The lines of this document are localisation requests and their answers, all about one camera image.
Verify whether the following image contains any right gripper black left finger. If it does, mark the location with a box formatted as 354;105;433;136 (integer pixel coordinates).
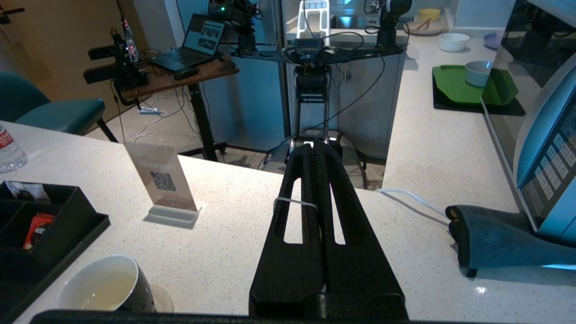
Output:
248;143;325;316

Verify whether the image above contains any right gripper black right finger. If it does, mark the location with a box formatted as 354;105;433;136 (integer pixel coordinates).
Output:
315;139;409;320

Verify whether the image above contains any red Nescafe sachet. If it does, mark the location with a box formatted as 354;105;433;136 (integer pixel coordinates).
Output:
22;213;55;250

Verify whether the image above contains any round white coaster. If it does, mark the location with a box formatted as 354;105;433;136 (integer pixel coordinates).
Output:
150;283;175;314

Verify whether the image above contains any black silver cylinder motor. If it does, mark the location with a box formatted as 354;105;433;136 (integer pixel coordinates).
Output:
288;130;346;156

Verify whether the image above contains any dark slate cloth bundle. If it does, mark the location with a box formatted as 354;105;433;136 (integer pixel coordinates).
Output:
445;205;576;278

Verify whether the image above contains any QR code sign stand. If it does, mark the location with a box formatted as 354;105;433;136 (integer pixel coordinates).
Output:
124;141;202;229

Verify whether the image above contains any grey kitchen base cabinet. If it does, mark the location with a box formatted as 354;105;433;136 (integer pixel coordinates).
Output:
331;50;406;161

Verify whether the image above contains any frosted glass sliding door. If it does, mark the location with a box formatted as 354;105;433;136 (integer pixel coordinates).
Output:
175;0;291;153

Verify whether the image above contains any black metal rack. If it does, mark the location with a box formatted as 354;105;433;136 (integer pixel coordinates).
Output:
292;64;332;140

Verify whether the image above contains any black mug white inside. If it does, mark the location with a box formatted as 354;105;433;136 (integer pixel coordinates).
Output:
58;254;156;313

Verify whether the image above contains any green tray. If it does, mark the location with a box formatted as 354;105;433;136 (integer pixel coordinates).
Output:
432;65;526;117

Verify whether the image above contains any brown wooden desk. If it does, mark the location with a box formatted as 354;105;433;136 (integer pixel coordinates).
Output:
119;58;240;162

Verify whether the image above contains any black horizontal crossbar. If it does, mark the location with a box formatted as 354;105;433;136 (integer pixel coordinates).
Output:
229;44;405;64

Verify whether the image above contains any black compartment organizer box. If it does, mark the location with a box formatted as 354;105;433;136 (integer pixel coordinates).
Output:
0;180;100;270

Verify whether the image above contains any silver microwave oven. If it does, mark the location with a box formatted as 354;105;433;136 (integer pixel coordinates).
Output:
481;0;576;247

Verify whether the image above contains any small grey bowl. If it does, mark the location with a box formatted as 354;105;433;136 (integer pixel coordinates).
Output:
464;61;494;88

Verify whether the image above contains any open black laptop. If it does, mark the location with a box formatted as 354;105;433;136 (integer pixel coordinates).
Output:
148;13;225;73

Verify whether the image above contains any small white cup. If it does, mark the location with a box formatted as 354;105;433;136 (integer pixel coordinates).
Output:
438;32;470;53

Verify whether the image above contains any beige round plate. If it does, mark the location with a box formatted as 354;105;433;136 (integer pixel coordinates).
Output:
404;20;449;36

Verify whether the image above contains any black and white device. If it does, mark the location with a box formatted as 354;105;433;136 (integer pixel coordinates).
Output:
364;0;413;51

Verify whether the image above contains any grey device green light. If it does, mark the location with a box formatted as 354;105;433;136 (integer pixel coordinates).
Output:
208;0;262;55

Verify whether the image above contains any black rectangular serving tray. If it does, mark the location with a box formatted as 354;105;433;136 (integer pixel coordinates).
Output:
0;212;111;323

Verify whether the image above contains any green chair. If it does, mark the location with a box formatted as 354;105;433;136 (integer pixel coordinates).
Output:
0;72;119;143

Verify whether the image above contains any clear plastic bottle red cap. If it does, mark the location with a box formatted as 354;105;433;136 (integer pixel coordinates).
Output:
0;125;28;174

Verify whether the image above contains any brown wooden door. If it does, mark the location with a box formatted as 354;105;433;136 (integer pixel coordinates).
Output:
0;0;150;103

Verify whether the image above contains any thin white cable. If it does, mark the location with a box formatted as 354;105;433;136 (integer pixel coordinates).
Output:
376;189;449;221

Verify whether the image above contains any black door handle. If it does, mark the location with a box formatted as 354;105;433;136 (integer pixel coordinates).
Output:
0;7;26;25

